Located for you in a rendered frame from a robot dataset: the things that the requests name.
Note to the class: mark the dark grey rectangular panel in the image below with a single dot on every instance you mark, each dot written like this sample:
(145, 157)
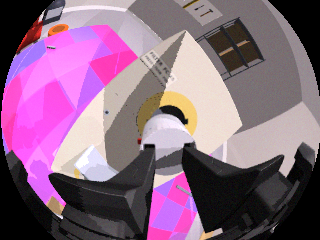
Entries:
(173, 78)

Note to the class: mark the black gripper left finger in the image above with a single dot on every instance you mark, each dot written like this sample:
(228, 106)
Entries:
(126, 196)

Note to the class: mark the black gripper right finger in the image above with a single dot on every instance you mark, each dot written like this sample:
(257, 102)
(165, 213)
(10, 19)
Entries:
(218, 188)

